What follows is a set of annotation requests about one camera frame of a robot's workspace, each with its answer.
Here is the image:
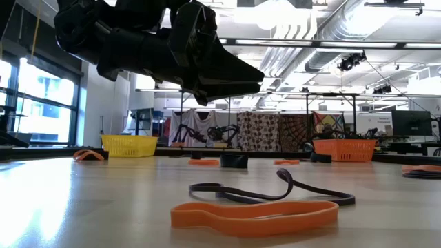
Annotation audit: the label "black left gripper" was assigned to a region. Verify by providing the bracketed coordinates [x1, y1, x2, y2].
[96, 1, 265, 106]

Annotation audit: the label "yellow plastic basket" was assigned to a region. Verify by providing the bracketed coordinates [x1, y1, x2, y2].
[100, 134, 159, 158]

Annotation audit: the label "white hanging cloth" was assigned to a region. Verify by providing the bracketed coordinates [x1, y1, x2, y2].
[168, 109, 238, 148]

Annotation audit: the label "black metal rig stand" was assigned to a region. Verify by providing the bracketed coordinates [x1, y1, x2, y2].
[178, 89, 232, 149]
[305, 92, 361, 138]

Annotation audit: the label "brown dotted hanging cloth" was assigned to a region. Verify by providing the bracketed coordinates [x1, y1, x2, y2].
[236, 110, 280, 152]

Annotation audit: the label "dark mandala hanging cloth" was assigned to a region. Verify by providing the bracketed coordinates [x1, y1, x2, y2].
[278, 112, 315, 152]

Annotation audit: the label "colourful geometric hanging cloth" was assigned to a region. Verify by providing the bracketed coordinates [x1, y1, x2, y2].
[312, 112, 345, 137]

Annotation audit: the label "long ceiling light bar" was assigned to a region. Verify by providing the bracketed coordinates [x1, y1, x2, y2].
[220, 37, 441, 49]

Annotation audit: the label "orange plastic basket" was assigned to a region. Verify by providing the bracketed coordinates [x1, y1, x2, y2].
[312, 138, 377, 163]

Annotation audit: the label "black equipment stand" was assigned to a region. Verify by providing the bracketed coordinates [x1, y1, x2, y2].
[0, 105, 32, 149]

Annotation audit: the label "black aluminium table frame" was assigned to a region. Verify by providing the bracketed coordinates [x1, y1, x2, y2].
[0, 146, 441, 166]

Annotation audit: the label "black ceiling camera mount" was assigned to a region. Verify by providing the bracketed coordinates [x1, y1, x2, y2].
[371, 84, 393, 95]
[336, 50, 368, 72]

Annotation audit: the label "large window black frame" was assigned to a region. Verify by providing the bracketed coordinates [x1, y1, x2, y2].
[0, 56, 82, 147]

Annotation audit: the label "yellow hanging strap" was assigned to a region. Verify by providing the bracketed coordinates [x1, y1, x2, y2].
[30, 0, 42, 66]

